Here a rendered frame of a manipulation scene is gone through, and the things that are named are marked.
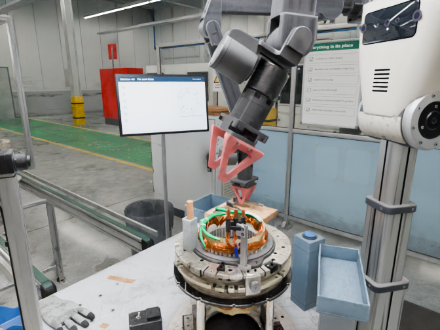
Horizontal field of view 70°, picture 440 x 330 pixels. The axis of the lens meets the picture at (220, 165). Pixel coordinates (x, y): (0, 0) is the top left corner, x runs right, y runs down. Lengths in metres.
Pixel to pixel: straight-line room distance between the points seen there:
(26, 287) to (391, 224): 0.95
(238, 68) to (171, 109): 1.36
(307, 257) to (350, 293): 0.24
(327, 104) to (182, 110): 1.58
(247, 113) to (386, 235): 0.68
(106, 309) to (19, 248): 0.53
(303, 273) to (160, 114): 1.16
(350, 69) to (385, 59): 2.02
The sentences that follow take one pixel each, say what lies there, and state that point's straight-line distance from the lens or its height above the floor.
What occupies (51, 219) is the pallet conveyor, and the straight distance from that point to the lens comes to 2.70.
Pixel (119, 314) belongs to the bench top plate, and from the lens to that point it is 1.21.
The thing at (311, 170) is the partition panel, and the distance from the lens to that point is 3.25.
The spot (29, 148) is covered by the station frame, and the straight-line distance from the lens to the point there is 3.32.
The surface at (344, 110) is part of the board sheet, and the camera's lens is 3.01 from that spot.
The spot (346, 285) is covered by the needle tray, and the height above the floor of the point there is 1.02.
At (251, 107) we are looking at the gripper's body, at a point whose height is 1.49.
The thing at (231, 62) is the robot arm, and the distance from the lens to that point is 0.51.
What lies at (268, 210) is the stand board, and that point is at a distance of 1.20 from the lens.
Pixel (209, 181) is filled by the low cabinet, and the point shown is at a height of 0.55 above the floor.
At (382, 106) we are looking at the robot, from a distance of 0.98.
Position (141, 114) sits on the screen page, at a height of 1.35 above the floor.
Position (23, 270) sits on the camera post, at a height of 1.15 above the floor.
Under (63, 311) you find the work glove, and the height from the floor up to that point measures 0.80.
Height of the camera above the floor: 1.53
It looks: 15 degrees down
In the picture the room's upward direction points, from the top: straight up
